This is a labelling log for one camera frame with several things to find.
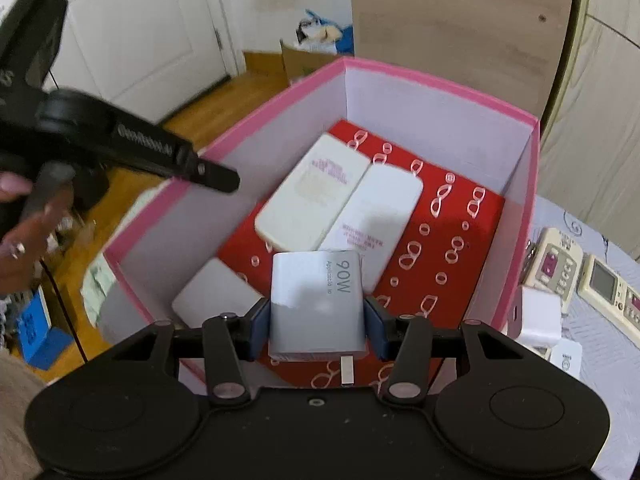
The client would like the red printed flat box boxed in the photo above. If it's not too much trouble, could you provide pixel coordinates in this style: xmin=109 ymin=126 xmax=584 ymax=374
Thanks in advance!
xmin=217 ymin=120 xmax=506 ymax=391

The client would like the blue box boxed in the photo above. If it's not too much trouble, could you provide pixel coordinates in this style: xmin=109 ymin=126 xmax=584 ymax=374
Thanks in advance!
xmin=16 ymin=292 xmax=75 ymax=372

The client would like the white door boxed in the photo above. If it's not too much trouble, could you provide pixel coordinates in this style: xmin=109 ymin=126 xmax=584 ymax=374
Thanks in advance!
xmin=15 ymin=0 xmax=236 ymax=126

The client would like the cream air conditioner remote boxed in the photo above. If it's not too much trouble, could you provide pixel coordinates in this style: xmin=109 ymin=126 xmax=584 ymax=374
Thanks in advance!
xmin=576 ymin=254 xmax=640 ymax=347
xmin=254 ymin=132 xmax=372 ymax=253
xmin=524 ymin=227 xmax=584 ymax=312
xmin=320 ymin=165 xmax=424 ymax=293

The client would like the wooden cabinet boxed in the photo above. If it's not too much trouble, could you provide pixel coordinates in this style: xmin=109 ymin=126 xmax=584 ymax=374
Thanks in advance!
xmin=347 ymin=0 xmax=576 ymax=121

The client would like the person's left hand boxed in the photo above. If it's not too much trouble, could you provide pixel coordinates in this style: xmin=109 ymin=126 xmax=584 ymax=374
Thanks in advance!
xmin=0 ymin=170 xmax=76 ymax=293

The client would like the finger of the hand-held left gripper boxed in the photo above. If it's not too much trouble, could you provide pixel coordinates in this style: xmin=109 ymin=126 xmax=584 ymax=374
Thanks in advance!
xmin=107 ymin=120 xmax=241 ymax=193

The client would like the brown cardboard box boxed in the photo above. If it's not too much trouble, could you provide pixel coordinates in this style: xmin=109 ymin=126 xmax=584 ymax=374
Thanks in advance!
xmin=280 ymin=40 xmax=351 ymax=87

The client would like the black cable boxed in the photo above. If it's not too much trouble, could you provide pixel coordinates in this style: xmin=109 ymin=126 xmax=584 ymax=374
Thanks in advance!
xmin=40 ymin=257 xmax=92 ymax=363

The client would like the pink cardboard box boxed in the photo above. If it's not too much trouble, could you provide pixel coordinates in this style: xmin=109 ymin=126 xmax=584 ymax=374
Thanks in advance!
xmin=102 ymin=56 xmax=542 ymax=396

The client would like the small white cube charger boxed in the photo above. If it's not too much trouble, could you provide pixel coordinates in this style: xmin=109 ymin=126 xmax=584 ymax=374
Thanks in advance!
xmin=519 ymin=286 xmax=564 ymax=349

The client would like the blue plastic bag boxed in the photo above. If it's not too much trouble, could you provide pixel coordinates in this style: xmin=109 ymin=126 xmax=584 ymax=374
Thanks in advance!
xmin=305 ymin=9 xmax=356 ymax=56

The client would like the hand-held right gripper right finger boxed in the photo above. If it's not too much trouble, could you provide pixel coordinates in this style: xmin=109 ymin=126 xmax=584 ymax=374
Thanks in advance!
xmin=364 ymin=297 xmax=521 ymax=406

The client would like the large white power adapter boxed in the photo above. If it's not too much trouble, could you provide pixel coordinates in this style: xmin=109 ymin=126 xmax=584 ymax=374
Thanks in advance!
xmin=269 ymin=250 xmax=369 ymax=362
xmin=172 ymin=259 xmax=262 ymax=332

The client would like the pale wooden wardrobe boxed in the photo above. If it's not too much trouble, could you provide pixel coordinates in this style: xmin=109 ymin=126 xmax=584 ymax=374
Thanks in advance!
xmin=537 ymin=0 xmax=640 ymax=266

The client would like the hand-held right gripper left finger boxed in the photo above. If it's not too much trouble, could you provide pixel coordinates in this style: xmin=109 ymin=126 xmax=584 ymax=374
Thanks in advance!
xmin=115 ymin=299 xmax=272 ymax=406

